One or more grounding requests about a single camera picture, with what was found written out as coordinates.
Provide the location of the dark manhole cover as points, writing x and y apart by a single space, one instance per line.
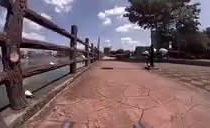
107 68

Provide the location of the building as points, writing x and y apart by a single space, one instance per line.
107 50

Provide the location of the red stamped concrete path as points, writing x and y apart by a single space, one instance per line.
126 90

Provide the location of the robot's own part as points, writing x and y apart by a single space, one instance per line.
138 125
67 124

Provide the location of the grey water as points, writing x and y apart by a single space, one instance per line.
36 81

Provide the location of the concrete kerb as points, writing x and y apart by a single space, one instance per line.
43 100

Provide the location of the group of trees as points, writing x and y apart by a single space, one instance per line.
159 13

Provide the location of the low dark hedge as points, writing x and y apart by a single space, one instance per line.
193 62

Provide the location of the checkered tile paving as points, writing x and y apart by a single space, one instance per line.
193 75

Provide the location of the wooden post and rail fence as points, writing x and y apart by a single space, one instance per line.
13 66

